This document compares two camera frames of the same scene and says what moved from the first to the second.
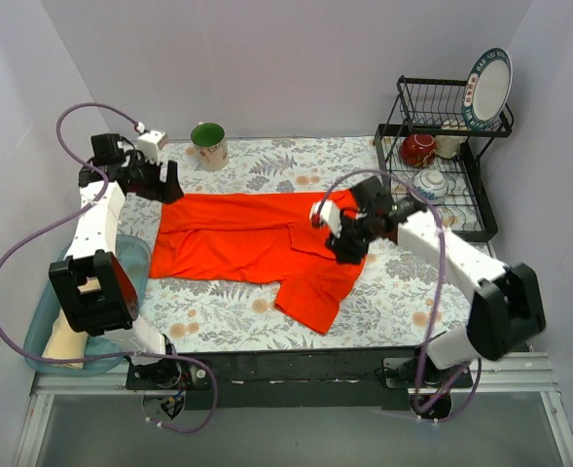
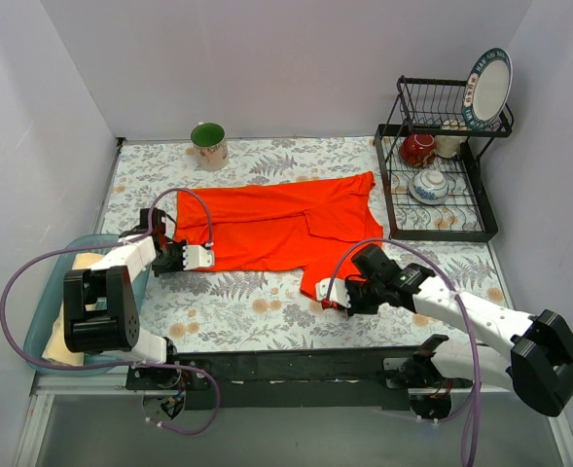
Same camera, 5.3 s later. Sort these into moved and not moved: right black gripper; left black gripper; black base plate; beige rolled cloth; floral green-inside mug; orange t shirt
Moved: right black gripper; left black gripper
Not moved: floral green-inside mug; black base plate; beige rolled cloth; orange t shirt
